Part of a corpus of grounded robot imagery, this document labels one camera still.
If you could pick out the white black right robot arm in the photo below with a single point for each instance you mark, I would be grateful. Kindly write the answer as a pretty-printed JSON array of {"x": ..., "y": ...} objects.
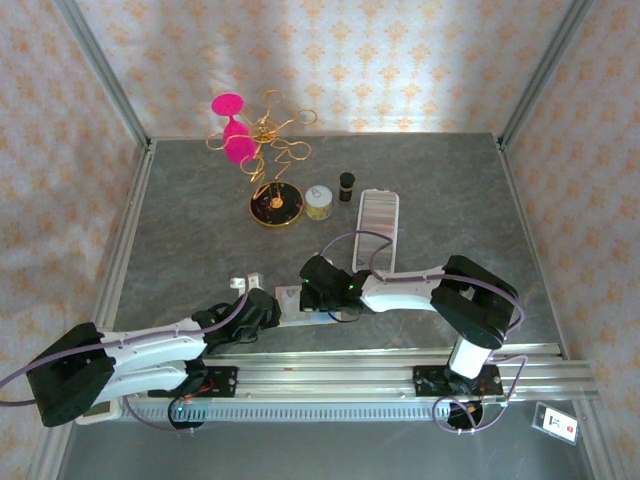
[{"x": 400, "y": 295}]

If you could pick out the aluminium table side rail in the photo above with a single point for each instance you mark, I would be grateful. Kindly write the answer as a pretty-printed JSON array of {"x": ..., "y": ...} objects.
[
  {"x": 522, "y": 212},
  {"x": 122, "y": 250}
]

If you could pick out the aluminium frame corner post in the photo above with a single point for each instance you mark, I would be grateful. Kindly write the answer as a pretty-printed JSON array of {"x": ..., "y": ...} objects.
[
  {"x": 545, "y": 70},
  {"x": 100, "y": 65}
]

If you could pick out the white slotted card tray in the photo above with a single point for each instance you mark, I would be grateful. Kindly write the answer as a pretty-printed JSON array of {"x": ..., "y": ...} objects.
[{"x": 380, "y": 192}]

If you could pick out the stack of credit cards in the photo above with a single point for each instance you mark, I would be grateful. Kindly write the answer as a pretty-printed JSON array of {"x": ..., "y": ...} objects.
[{"x": 380, "y": 220}]

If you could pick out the beige card holder blue pages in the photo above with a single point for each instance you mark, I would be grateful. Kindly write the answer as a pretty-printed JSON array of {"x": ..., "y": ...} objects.
[{"x": 287, "y": 318}]

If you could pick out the small white box device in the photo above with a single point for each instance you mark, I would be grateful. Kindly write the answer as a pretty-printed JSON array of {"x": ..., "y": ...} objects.
[{"x": 97, "y": 414}]

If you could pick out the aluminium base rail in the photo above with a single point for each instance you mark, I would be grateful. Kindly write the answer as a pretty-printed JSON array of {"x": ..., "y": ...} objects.
[{"x": 325, "y": 375}]

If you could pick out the white badge in clear sleeve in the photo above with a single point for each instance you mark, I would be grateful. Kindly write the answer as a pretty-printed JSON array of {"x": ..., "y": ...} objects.
[{"x": 555, "y": 422}]

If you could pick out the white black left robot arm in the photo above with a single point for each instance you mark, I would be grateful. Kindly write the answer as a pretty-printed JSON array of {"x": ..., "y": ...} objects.
[{"x": 150, "y": 345}]

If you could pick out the white printed credit card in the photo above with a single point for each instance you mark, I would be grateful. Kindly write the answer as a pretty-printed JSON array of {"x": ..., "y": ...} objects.
[{"x": 289, "y": 299}]

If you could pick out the pink flocked wine glass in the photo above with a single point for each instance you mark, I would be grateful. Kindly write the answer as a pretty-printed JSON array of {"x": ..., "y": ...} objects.
[{"x": 235, "y": 145}]

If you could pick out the small black gold bottle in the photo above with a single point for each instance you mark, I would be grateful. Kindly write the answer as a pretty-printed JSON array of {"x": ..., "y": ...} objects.
[{"x": 346, "y": 187}]

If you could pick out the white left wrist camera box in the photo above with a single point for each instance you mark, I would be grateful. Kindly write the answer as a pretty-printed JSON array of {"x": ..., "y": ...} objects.
[{"x": 254, "y": 278}]

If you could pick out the white can yellow print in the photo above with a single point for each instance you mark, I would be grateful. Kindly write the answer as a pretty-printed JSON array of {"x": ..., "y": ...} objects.
[{"x": 318, "y": 202}]

